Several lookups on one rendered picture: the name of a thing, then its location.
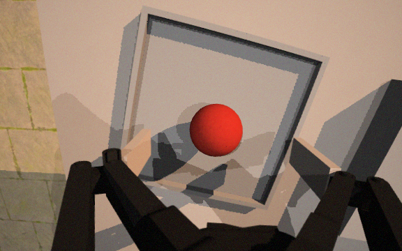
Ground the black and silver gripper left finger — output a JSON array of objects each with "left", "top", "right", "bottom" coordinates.
[{"left": 51, "top": 129, "right": 229, "bottom": 251}]

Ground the red ball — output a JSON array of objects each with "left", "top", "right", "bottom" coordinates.
[{"left": 189, "top": 104, "right": 243, "bottom": 157}]

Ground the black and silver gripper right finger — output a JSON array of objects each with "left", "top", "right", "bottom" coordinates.
[{"left": 286, "top": 137, "right": 402, "bottom": 251}]

